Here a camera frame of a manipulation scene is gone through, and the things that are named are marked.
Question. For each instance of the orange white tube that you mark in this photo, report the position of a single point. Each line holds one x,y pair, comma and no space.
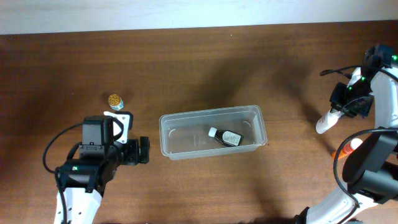
350,147

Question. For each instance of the clear plastic container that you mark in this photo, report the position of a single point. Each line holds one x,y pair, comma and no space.
185,135

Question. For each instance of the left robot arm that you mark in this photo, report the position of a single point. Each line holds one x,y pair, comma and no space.
82,179

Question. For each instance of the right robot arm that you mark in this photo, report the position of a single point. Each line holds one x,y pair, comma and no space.
361,169

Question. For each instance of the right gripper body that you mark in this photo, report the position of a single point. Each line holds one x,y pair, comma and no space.
347,106

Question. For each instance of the white spray bottle clear cap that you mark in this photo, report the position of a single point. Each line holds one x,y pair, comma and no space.
328,120

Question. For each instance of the small jar gold lid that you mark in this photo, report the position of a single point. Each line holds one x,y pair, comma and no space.
115,102

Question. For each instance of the dark brown syrup bottle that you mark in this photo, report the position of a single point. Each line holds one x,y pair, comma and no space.
226,137

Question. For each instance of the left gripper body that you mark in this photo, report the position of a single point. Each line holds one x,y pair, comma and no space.
143,149

